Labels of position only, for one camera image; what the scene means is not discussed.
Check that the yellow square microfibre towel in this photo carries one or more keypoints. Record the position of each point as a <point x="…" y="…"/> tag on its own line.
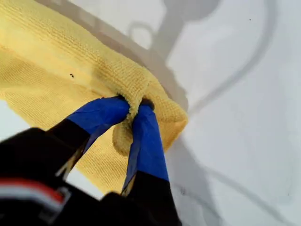
<point x="58" y="58"/>

